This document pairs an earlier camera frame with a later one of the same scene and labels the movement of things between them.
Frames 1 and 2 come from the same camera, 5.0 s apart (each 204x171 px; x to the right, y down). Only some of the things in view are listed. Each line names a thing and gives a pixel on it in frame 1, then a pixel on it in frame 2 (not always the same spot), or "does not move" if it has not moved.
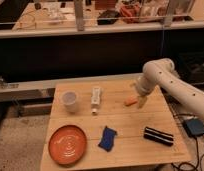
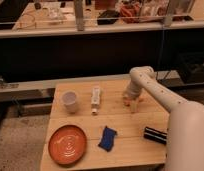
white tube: x=95 y=100 does not move
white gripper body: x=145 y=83 -> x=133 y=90
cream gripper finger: x=141 y=100 -> x=134 y=106
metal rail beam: x=45 y=89 does not move
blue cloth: x=107 y=140 does not move
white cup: x=70 y=101 does not move
